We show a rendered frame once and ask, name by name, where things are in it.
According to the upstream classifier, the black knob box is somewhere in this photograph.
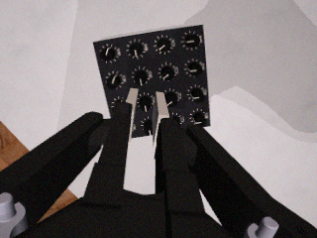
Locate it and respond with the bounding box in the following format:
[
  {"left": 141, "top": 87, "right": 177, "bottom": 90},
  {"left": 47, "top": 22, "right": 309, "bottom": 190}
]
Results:
[{"left": 93, "top": 25, "right": 211, "bottom": 139}]

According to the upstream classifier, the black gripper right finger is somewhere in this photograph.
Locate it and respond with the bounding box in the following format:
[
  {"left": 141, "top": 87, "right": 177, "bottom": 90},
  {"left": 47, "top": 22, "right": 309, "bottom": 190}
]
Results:
[{"left": 152, "top": 91, "right": 317, "bottom": 238}]

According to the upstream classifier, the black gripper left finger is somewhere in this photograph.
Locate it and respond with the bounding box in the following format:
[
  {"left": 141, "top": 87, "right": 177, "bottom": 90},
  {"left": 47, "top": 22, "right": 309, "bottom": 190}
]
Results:
[{"left": 0, "top": 88, "right": 139, "bottom": 238}]

